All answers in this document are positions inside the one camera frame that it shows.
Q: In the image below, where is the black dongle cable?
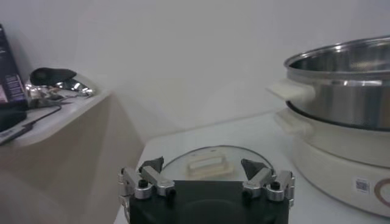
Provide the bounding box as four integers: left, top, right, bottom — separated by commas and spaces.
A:
26, 105, 63, 127

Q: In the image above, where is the black laptop bright screen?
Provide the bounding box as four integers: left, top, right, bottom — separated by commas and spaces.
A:
0, 23, 30, 112

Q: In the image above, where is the white side table rounded top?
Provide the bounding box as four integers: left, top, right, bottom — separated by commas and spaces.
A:
0, 91, 146, 224

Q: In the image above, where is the grey usb dongle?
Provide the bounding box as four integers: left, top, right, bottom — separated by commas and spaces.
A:
0, 123, 34, 146

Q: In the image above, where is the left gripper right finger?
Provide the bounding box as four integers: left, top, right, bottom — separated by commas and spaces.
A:
240, 158, 296, 202

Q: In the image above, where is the cream electric cooker base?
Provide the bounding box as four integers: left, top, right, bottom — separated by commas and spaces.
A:
273, 108, 390, 219

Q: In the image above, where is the stainless steel steamer pot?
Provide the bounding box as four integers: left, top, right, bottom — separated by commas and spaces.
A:
266, 35, 390, 132

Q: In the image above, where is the glass pot lid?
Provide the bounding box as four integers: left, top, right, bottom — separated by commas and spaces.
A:
160, 145, 275, 183

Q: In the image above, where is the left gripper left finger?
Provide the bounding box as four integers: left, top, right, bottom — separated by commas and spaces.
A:
118, 156, 177, 200

